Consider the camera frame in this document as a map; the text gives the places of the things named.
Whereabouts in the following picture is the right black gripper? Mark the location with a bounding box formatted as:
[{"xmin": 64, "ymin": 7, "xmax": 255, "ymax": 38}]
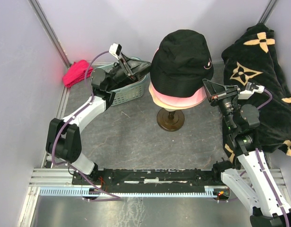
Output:
[{"xmin": 201, "ymin": 79, "xmax": 240, "ymax": 131}]

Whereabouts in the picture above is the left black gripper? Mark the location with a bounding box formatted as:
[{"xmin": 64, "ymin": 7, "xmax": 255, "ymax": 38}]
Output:
[{"xmin": 106, "ymin": 52, "xmax": 154, "ymax": 90}]

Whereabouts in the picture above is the peach bucket hat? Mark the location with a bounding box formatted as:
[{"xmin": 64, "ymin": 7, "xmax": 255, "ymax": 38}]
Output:
[{"xmin": 149, "ymin": 83, "xmax": 206, "ymax": 110}]

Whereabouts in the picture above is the black beige bucket hat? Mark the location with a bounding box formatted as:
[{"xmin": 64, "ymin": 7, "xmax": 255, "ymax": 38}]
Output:
[{"xmin": 150, "ymin": 29, "xmax": 214, "ymax": 98}]

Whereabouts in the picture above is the pink beige bucket hat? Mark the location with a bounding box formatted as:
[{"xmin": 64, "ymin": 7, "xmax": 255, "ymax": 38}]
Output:
[
  {"xmin": 152, "ymin": 95, "xmax": 206, "ymax": 110},
  {"xmin": 150, "ymin": 47, "xmax": 214, "ymax": 98}
]

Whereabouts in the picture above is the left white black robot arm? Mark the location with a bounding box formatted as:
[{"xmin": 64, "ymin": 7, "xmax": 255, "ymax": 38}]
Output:
[{"xmin": 45, "ymin": 53, "xmax": 151, "ymax": 184}]

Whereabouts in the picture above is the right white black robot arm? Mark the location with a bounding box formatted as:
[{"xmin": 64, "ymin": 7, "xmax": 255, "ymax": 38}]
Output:
[{"xmin": 203, "ymin": 79, "xmax": 291, "ymax": 227}]

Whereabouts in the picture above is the teal plastic basket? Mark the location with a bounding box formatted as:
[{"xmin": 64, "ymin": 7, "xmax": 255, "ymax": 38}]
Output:
[{"xmin": 91, "ymin": 62, "xmax": 149, "ymax": 106}]

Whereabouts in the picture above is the black floral blanket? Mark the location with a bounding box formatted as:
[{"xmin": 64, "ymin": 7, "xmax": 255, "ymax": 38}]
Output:
[{"xmin": 222, "ymin": 23, "xmax": 291, "ymax": 157}]

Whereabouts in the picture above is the dark wooden hat stand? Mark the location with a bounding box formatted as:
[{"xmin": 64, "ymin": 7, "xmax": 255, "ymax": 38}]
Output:
[{"xmin": 156, "ymin": 108, "xmax": 185, "ymax": 131}]

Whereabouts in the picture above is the red cloth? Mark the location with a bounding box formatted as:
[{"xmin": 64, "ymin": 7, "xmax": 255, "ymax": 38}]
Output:
[{"xmin": 62, "ymin": 60, "xmax": 93, "ymax": 88}]

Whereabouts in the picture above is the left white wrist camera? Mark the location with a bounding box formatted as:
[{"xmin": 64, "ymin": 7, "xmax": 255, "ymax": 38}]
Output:
[{"xmin": 109, "ymin": 43, "xmax": 122, "ymax": 59}]

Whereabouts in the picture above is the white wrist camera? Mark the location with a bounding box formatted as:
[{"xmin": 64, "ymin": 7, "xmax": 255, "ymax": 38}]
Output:
[
  {"xmin": 109, "ymin": 43, "xmax": 122, "ymax": 59},
  {"xmin": 238, "ymin": 82, "xmax": 265, "ymax": 100}
]

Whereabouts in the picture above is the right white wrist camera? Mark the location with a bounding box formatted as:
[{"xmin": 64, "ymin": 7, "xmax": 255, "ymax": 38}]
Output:
[{"xmin": 238, "ymin": 82, "xmax": 265, "ymax": 100}]

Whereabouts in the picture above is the right aluminium frame post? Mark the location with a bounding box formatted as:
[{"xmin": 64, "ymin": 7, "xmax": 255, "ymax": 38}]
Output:
[{"xmin": 258, "ymin": 0, "xmax": 278, "ymax": 24}]

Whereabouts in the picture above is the aluminium frame post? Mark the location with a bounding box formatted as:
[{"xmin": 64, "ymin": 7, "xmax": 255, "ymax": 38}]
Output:
[
  {"xmin": 28, "ymin": 0, "xmax": 71, "ymax": 68},
  {"xmin": 258, "ymin": 0, "xmax": 278, "ymax": 24}
]

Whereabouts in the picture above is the light blue cable duct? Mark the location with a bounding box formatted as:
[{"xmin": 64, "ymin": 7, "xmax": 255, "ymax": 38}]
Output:
[{"xmin": 39, "ymin": 187, "xmax": 217, "ymax": 198}]

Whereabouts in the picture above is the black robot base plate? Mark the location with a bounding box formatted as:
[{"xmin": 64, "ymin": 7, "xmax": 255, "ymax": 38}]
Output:
[{"xmin": 72, "ymin": 167, "xmax": 240, "ymax": 192}]

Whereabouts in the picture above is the left aluminium frame post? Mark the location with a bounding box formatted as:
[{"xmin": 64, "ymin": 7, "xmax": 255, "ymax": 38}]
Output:
[{"xmin": 28, "ymin": 0, "xmax": 71, "ymax": 68}]

